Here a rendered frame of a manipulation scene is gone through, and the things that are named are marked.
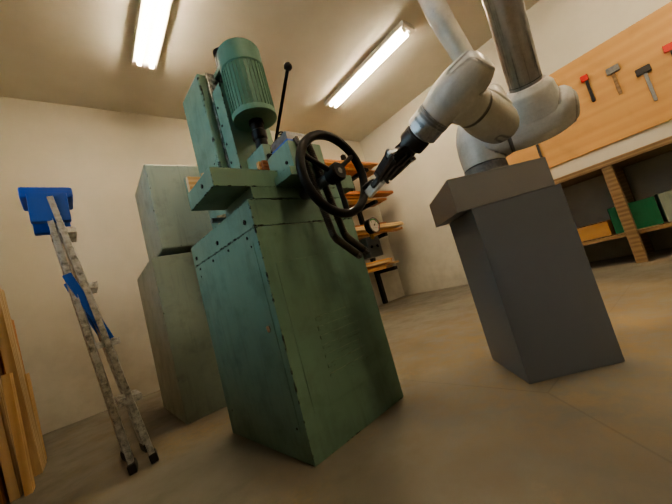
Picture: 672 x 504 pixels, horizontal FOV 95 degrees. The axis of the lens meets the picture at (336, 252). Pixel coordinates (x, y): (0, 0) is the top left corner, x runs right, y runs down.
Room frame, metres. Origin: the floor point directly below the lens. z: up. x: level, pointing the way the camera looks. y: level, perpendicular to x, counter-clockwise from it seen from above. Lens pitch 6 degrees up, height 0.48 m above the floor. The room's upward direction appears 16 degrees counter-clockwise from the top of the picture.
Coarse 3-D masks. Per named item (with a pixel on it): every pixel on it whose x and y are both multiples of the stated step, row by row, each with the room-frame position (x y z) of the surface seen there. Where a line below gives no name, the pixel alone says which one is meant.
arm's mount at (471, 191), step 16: (544, 160) 1.02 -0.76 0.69; (464, 176) 1.04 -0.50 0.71; (480, 176) 1.04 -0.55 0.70; (496, 176) 1.04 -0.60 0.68; (512, 176) 1.03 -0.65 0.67; (528, 176) 1.03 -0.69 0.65; (544, 176) 1.02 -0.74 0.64; (448, 192) 1.07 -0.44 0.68; (464, 192) 1.04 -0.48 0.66; (480, 192) 1.04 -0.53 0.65; (496, 192) 1.04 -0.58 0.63; (512, 192) 1.03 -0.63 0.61; (528, 192) 1.03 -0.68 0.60; (432, 208) 1.34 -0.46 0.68; (448, 208) 1.13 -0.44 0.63; (464, 208) 1.05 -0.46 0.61
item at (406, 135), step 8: (408, 128) 0.79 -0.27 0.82; (400, 136) 0.81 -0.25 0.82; (408, 136) 0.78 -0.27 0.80; (400, 144) 0.80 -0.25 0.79; (408, 144) 0.79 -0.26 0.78; (416, 144) 0.79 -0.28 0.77; (424, 144) 0.79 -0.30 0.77; (400, 152) 0.81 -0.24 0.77; (408, 152) 0.83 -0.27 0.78; (416, 152) 0.81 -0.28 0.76
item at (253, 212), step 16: (240, 208) 0.95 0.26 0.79; (256, 208) 0.93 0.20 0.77; (272, 208) 0.97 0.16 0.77; (288, 208) 1.01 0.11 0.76; (304, 208) 1.06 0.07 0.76; (224, 224) 1.05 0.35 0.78; (240, 224) 0.97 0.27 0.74; (256, 224) 0.92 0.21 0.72; (272, 224) 0.96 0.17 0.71; (208, 240) 1.17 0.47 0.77; (224, 240) 1.07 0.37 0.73; (208, 256) 1.20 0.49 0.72
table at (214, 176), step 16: (208, 176) 0.86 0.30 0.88; (224, 176) 0.87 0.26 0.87; (240, 176) 0.91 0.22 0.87; (256, 176) 0.95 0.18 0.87; (272, 176) 0.99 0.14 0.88; (288, 176) 0.94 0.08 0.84; (192, 192) 0.96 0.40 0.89; (208, 192) 0.89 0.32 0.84; (224, 192) 0.92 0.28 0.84; (240, 192) 0.95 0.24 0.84; (192, 208) 0.99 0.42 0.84; (208, 208) 1.02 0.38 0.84; (224, 208) 1.06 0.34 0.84
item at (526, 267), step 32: (544, 192) 1.03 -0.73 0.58; (480, 224) 1.05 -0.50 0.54; (512, 224) 1.04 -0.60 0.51; (544, 224) 1.03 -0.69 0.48; (480, 256) 1.11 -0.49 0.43; (512, 256) 1.04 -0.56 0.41; (544, 256) 1.03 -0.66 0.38; (576, 256) 1.02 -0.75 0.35; (480, 288) 1.21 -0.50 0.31; (512, 288) 1.04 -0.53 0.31; (544, 288) 1.03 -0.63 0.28; (576, 288) 1.03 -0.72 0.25; (480, 320) 1.34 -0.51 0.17; (512, 320) 1.05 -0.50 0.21; (544, 320) 1.04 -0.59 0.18; (576, 320) 1.03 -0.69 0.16; (608, 320) 1.02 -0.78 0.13; (512, 352) 1.10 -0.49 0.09; (544, 352) 1.04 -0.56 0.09; (576, 352) 1.03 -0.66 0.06; (608, 352) 1.03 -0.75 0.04
